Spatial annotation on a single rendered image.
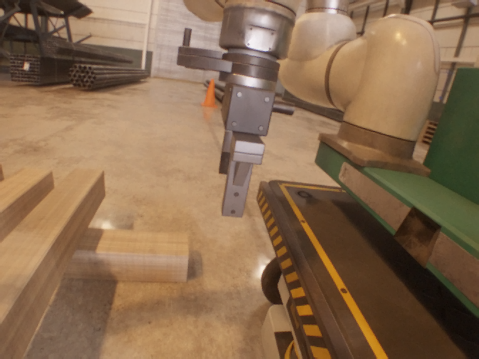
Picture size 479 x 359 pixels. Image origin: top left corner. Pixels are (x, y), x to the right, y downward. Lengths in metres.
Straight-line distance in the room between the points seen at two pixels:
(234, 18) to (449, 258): 0.35
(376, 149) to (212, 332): 0.53
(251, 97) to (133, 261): 0.53
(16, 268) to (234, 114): 0.45
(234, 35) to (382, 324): 0.37
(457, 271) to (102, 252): 0.67
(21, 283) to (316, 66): 0.68
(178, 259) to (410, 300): 0.51
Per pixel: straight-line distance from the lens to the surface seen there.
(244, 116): 0.26
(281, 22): 0.30
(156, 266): 0.68
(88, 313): 0.68
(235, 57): 0.29
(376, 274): 0.39
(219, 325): 0.64
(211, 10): 0.42
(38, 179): 0.84
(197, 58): 0.29
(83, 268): 0.73
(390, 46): 0.48
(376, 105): 0.46
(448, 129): 0.53
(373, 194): 0.40
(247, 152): 0.23
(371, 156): 0.44
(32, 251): 0.56
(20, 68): 5.54
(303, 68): 0.58
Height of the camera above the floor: 0.53
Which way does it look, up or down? 21 degrees down
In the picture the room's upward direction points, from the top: 11 degrees clockwise
